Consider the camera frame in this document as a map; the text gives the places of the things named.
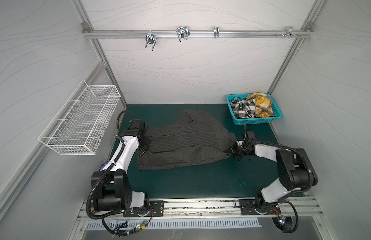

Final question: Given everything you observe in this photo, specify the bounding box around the metal bracket clamp right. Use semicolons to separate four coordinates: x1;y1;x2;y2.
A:
275;27;302;39

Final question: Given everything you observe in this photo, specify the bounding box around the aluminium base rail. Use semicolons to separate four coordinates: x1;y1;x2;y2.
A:
76;197;324;220

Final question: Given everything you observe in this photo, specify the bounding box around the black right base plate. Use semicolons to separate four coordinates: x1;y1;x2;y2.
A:
238;199;281;216

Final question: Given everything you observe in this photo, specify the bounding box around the metal u-bolt clamp middle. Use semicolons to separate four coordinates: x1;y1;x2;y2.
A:
176;26;190;42

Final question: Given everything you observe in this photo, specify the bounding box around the yellow plaid shirt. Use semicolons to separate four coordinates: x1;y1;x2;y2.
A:
246;93;274;118

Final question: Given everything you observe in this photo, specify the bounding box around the blue white ceramic bowl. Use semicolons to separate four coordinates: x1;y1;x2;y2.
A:
99;162;111;172

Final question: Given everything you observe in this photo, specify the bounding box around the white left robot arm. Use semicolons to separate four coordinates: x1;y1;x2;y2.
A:
85;120;150;220

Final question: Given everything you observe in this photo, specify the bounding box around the small metal ring clamp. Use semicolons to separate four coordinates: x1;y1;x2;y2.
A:
214;27;220;39

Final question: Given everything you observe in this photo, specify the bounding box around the dark grey striped shirt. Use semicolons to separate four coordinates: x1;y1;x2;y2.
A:
137;110;237;170

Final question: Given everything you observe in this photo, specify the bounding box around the white wire basket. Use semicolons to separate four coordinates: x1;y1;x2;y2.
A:
38;80;120;156

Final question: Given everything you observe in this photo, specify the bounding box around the black left cable bundle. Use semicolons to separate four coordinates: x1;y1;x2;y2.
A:
101;208;153;237

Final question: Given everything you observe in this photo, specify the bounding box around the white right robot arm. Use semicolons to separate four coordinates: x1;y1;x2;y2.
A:
230;131;318;215

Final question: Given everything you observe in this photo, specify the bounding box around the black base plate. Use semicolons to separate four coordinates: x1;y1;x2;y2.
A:
123;200;164;218
238;199;281;216

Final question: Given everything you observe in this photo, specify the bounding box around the metal u-bolt clamp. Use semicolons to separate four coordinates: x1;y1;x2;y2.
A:
176;26;190;42
145;33;157;51

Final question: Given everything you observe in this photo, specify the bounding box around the aluminium top rail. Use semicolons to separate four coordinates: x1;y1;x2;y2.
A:
83;29;314;39

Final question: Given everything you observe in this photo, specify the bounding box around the metal u-bolt clamp left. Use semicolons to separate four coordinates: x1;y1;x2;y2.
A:
145;33;157;51

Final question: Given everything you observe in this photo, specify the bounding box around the black white plaid shirt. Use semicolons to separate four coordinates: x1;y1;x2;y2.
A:
229;98;257;119

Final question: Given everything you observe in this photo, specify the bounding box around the white slotted cable duct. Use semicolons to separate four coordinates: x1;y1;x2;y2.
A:
85;217;262;231

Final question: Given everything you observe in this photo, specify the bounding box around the teal plastic basket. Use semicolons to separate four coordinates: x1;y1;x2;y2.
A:
226;94;282;125

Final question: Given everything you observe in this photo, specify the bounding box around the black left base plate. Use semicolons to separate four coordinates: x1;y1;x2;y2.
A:
123;200;164;218

